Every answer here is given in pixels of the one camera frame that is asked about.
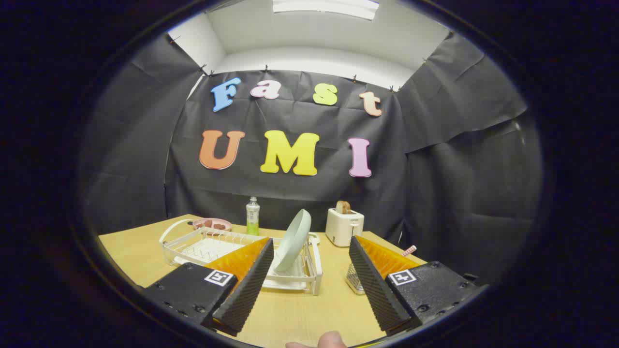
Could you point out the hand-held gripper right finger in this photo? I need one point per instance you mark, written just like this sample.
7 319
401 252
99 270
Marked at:
379 295

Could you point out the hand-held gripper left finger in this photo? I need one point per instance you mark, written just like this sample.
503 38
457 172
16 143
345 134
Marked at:
246 295

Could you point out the pale green plate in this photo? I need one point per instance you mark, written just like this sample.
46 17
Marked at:
295 237

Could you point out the pink plate with food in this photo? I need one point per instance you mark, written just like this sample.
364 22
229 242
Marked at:
221 223

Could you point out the white toaster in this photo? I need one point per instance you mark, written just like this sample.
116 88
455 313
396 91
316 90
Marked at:
343 227

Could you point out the clear bottle with green liquid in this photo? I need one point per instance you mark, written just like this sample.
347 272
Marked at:
252 217

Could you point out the brown toast slice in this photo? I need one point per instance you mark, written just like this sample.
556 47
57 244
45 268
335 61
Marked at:
343 207

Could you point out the black backdrop cloth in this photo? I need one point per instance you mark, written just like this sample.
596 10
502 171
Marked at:
290 193

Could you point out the ceiling light panel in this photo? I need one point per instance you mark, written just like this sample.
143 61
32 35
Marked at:
324 6

